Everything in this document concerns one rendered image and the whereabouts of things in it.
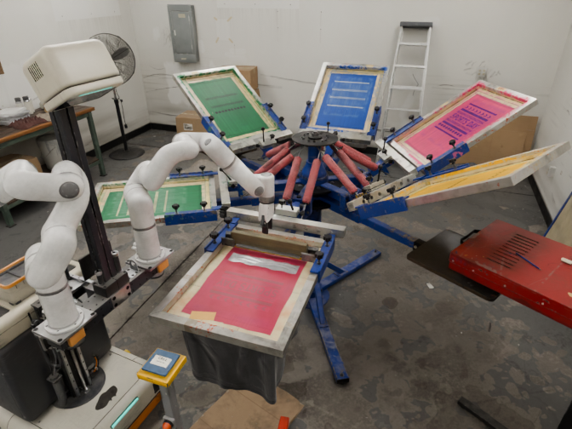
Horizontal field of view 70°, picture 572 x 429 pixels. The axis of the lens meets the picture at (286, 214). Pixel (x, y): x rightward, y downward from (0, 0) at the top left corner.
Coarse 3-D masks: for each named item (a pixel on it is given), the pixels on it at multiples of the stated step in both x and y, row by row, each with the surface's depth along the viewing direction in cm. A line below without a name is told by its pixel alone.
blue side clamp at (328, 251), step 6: (324, 240) 214; (324, 246) 209; (330, 246) 207; (324, 252) 204; (330, 252) 208; (324, 258) 198; (324, 264) 198; (312, 270) 192; (318, 270) 190; (324, 270) 200; (318, 276) 191; (318, 282) 193
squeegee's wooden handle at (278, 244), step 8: (232, 232) 210; (240, 232) 210; (248, 232) 210; (240, 240) 211; (248, 240) 209; (256, 240) 208; (264, 240) 206; (272, 240) 204; (280, 240) 203; (288, 240) 203; (264, 248) 208; (272, 248) 206; (280, 248) 205; (288, 248) 203; (296, 248) 201; (304, 248) 200
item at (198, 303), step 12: (240, 252) 213; (252, 252) 213; (228, 264) 204; (240, 264) 204; (216, 276) 195; (204, 288) 188; (192, 300) 180; (204, 300) 180; (216, 300) 180; (216, 312) 174; (228, 312) 174
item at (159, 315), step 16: (240, 224) 231; (304, 240) 217; (320, 240) 216; (208, 256) 203; (192, 272) 192; (176, 288) 182; (304, 288) 182; (160, 304) 173; (304, 304) 173; (160, 320) 167; (176, 320) 165; (192, 320) 165; (288, 320) 165; (208, 336) 162; (224, 336) 158; (240, 336) 157; (256, 336) 157; (288, 336) 157; (272, 352) 153
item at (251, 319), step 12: (300, 264) 203; (264, 276) 195; (276, 276) 195; (288, 276) 195; (288, 288) 188; (276, 300) 180; (240, 312) 174; (252, 312) 174; (264, 312) 174; (276, 312) 174; (240, 324) 168; (252, 324) 168; (264, 324) 168
